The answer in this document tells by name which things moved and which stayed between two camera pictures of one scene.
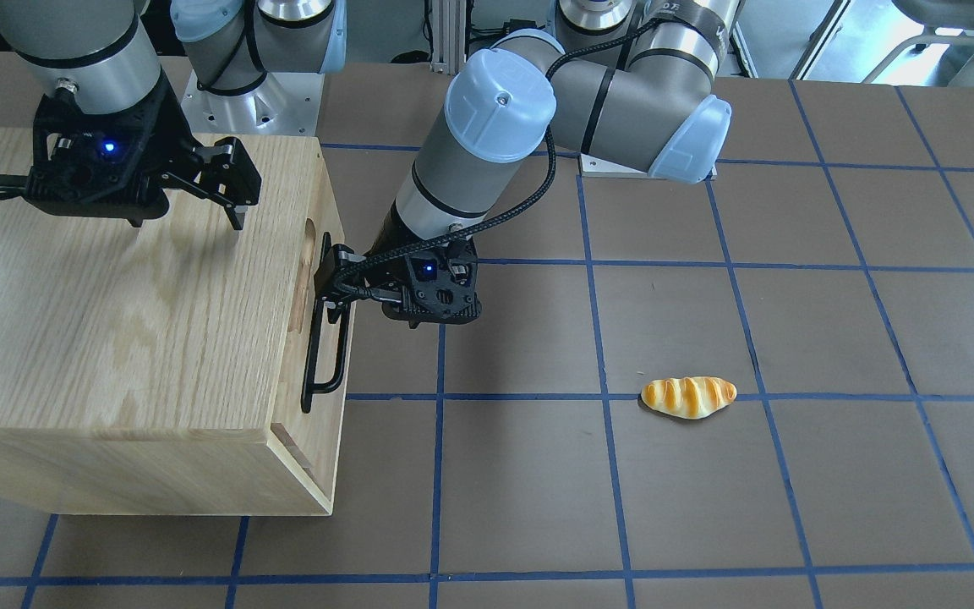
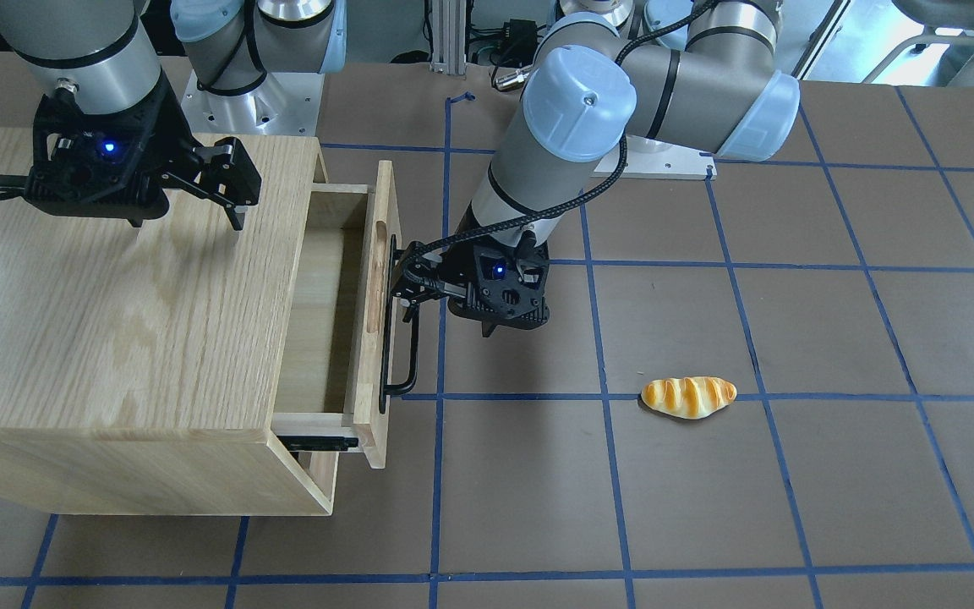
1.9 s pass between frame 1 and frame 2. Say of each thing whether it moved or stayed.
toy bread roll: stayed
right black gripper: stayed
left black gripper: moved
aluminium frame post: stayed
